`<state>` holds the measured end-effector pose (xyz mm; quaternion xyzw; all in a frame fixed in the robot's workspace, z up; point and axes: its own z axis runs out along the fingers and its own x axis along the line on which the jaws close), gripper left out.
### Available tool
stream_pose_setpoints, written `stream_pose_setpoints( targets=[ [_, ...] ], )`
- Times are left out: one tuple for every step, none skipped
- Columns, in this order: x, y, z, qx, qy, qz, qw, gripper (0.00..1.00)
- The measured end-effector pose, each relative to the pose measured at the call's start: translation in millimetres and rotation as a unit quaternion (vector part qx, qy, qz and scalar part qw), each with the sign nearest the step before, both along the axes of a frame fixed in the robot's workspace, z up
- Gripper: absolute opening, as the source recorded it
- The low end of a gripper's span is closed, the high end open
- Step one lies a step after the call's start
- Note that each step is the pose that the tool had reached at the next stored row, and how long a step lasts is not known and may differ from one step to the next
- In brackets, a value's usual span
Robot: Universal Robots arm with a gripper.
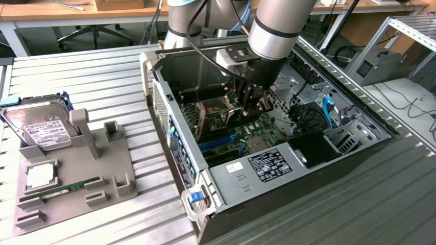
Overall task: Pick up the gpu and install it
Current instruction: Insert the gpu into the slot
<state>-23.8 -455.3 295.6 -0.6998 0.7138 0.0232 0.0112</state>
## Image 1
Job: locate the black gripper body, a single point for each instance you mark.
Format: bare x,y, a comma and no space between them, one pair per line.
267,72

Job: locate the graphics card with fan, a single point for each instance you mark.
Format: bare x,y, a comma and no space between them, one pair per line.
215,117

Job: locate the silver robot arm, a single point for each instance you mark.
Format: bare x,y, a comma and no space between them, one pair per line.
279,25

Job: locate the metal socket cover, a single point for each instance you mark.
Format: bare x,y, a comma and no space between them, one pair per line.
227,102

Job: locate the CPU socket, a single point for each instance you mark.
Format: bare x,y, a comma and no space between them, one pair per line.
211,106

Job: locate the green motherboard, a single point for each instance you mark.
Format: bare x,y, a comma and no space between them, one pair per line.
266,127

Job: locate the silver chipset heat sink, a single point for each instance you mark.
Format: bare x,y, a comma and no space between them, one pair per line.
259,143

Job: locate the blue plastic retainer bar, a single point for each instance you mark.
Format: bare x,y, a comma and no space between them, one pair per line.
172,127

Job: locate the blue slot latch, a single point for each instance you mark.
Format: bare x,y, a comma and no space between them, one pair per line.
190,163
186,153
194,173
182,144

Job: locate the metal disk bay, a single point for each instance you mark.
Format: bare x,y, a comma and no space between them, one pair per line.
347,141

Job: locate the grey power supply unit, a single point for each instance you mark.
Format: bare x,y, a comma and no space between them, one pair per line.
231,183

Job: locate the grey computer tower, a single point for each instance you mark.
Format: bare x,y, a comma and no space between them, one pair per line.
382,69

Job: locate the open grey PC case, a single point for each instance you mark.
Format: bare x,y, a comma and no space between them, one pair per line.
259,211

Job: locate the black office chair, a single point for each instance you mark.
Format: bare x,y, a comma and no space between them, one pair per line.
94,33

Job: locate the cardboard box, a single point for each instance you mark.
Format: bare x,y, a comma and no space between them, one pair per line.
119,5

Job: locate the grey parts rack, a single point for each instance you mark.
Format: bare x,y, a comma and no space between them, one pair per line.
75,166

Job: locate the hard disk in blue caddy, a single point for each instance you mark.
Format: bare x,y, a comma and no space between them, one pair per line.
40,127

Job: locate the green RAM stick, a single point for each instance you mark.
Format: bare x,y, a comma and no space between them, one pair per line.
62,190

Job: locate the silver CPU chip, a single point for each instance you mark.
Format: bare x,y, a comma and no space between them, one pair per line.
42,176

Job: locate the wooden desk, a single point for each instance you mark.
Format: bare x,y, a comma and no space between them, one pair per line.
34,14

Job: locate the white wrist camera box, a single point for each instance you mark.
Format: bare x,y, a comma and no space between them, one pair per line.
226,61

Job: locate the aluminium frame rack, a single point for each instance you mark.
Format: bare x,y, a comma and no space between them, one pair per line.
415,28

